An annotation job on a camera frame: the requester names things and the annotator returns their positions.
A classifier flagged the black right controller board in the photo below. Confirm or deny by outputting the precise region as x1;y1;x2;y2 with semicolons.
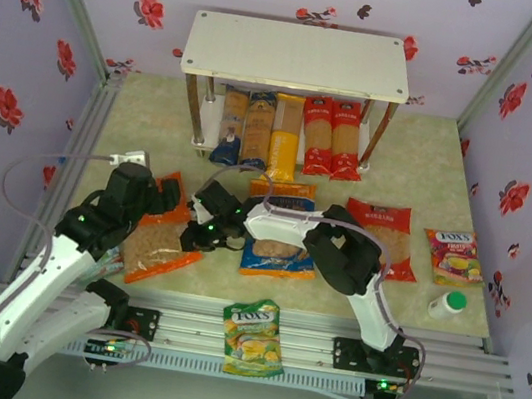
362;375;408;399

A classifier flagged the blue and orange pasta bag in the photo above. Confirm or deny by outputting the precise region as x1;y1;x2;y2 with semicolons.
235;175;330;288

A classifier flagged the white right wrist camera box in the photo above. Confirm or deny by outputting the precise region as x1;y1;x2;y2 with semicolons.
190;199;214;226

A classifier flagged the pink Fox's candy bag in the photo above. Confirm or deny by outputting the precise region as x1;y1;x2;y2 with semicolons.
415;225;493;294

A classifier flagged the black left controller board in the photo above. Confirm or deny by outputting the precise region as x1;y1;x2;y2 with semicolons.
81;334;136;376

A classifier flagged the grey left arm cable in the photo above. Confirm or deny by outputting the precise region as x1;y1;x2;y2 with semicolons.
0;136;182;399

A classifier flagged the white bottle green cap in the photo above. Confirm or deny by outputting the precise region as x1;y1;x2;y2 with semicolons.
426;286;470;324

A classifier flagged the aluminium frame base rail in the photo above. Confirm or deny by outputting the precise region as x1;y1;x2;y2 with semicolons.
0;262;520;399

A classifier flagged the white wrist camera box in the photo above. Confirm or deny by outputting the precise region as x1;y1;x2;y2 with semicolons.
190;199;214;226
106;144;152;173

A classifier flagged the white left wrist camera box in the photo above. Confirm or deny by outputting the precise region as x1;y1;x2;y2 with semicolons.
106;144;152;173

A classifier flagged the large red pasta bag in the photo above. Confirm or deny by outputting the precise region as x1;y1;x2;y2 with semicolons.
336;196;429;285

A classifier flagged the white two-tier shelf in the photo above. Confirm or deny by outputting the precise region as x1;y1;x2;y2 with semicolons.
164;5;419;194

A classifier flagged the aluminium frame side rail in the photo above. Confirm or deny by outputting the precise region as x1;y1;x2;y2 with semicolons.
4;61;128;297

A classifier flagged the green Fox's candy bag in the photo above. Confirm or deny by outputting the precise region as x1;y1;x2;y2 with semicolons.
212;292;296;384

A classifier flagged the blue spaghetti pack figure print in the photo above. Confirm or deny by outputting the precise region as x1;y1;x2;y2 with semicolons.
208;82;253;169

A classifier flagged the white slotted cable duct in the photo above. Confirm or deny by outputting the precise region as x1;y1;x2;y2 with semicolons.
61;333;368;399

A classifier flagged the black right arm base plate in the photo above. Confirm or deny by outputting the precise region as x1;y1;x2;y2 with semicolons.
329;335;424;382

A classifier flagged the yellow spaghetti pack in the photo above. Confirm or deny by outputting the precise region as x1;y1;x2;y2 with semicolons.
262;91;310;185

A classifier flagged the orange macaroni bag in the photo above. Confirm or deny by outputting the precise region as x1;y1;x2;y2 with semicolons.
123;165;217;296

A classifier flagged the black controller board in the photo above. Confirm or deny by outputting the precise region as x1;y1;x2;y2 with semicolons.
81;334;136;376
362;375;408;399

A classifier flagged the teal Fox's candy bag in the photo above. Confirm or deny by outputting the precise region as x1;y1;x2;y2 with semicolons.
80;241;128;289

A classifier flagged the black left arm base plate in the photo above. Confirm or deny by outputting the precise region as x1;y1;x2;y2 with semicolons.
66;296;162;344

